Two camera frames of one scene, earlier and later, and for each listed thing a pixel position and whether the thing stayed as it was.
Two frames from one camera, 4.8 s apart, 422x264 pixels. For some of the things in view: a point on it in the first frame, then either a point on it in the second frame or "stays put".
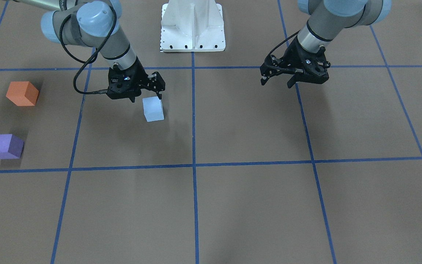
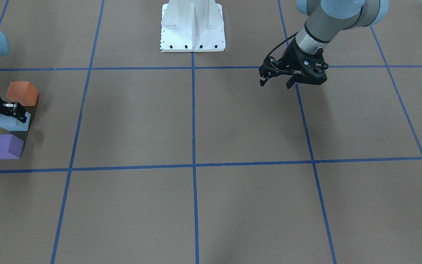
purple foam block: [5, 146] stays put
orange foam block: [22, 93] stays put
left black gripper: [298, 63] stays put
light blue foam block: [152, 109] → [12, 124]
